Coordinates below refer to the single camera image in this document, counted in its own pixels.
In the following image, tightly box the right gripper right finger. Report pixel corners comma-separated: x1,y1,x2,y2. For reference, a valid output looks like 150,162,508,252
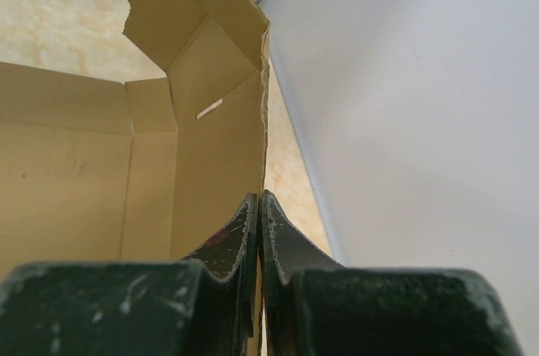
259,191,522,355

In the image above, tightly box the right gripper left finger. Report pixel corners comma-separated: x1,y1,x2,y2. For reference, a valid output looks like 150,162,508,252
1,194,259,355

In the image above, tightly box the brown cardboard box sheet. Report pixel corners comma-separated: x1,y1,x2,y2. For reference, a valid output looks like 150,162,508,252
1,0,270,284

